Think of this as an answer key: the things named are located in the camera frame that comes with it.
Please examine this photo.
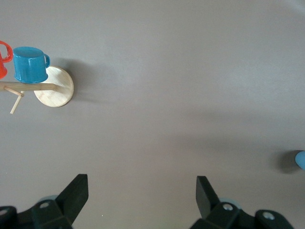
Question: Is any wooden mug tree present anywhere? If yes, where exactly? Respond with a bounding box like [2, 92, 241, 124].
[0, 66, 75, 115]

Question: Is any orange enamel mug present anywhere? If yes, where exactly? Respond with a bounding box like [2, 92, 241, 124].
[0, 40, 14, 80]

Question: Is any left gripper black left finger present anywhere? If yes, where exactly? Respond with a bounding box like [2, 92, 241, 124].
[30, 174, 89, 229]

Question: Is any brown table cover cloth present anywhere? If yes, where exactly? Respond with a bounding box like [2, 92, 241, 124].
[0, 0, 305, 229]

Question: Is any light blue plastic cup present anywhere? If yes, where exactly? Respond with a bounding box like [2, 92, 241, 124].
[295, 150, 305, 171]

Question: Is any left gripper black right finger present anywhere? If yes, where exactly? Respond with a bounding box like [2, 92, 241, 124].
[190, 176, 255, 229]

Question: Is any teal enamel mug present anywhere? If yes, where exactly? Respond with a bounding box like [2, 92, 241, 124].
[12, 46, 51, 84]

